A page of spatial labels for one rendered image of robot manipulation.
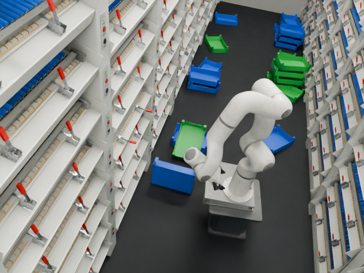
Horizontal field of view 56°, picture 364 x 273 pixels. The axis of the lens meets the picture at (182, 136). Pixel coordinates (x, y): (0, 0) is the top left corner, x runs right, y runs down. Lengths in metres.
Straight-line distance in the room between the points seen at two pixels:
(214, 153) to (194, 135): 1.22
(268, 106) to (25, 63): 0.99
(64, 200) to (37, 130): 0.40
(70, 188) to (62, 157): 0.20
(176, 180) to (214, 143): 0.91
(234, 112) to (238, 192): 0.71
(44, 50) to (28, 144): 0.24
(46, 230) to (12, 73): 0.59
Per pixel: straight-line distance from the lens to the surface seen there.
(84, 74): 1.15
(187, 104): 3.20
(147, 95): 2.06
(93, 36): 1.14
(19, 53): 0.87
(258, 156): 1.78
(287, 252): 2.40
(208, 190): 2.07
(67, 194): 1.30
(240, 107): 1.45
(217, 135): 1.51
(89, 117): 1.28
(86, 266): 1.82
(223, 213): 2.07
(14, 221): 1.03
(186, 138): 2.72
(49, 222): 1.24
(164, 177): 2.40
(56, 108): 1.02
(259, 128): 1.66
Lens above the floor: 1.95
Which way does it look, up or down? 43 degrees down
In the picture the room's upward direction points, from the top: 9 degrees clockwise
